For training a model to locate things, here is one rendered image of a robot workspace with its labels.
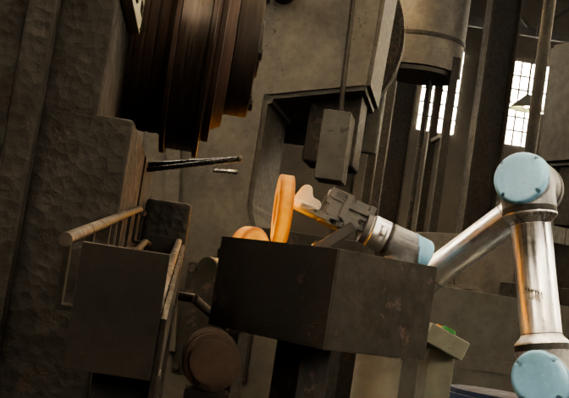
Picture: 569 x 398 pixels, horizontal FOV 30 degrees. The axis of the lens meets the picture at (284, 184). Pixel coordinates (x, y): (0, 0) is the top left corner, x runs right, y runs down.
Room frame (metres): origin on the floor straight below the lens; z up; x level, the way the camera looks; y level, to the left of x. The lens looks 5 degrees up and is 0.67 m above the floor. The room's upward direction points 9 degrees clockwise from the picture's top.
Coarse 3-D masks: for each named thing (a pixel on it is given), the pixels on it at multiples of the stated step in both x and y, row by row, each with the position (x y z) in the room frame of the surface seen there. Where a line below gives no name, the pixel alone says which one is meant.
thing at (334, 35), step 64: (320, 0) 4.72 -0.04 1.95; (384, 0) 4.69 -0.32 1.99; (320, 64) 4.71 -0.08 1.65; (384, 64) 5.20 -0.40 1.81; (256, 128) 4.75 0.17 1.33; (320, 128) 4.86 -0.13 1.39; (192, 192) 4.79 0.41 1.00; (256, 192) 4.82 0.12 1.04; (192, 256) 4.78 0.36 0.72; (192, 320) 4.76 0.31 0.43; (192, 384) 4.77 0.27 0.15; (256, 384) 4.72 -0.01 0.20
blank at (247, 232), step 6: (240, 228) 2.54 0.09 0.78; (246, 228) 2.53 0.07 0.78; (252, 228) 2.53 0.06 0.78; (258, 228) 2.55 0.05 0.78; (234, 234) 2.52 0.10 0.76; (240, 234) 2.51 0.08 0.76; (246, 234) 2.51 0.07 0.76; (252, 234) 2.53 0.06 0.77; (258, 234) 2.56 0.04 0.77; (264, 234) 2.58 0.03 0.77
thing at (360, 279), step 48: (240, 240) 1.60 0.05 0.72; (240, 288) 1.58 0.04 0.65; (288, 288) 1.50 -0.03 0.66; (336, 288) 1.44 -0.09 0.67; (384, 288) 1.49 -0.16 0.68; (432, 288) 1.56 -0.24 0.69; (288, 336) 1.49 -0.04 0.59; (336, 336) 1.44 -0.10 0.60; (384, 336) 1.50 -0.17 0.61; (288, 384) 1.59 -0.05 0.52
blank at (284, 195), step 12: (288, 180) 2.33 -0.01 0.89; (276, 192) 2.41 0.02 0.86; (288, 192) 2.31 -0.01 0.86; (276, 204) 2.41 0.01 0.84; (288, 204) 2.30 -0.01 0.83; (276, 216) 2.32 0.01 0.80; (288, 216) 2.31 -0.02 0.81; (276, 228) 2.32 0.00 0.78; (288, 228) 2.32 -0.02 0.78; (276, 240) 2.35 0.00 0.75
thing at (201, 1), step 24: (192, 0) 1.85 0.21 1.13; (216, 0) 1.84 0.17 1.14; (192, 24) 1.85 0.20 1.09; (216, 24) 1.84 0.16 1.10; (192, 48) 1.86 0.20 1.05; (192, 72) 1.88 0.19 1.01; (192, 96) 1.90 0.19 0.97; (168, 120) 1.95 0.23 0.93; (192, 120) 1.95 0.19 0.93; (168, 144) 2.04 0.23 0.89; (192, 144) 2.00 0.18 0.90
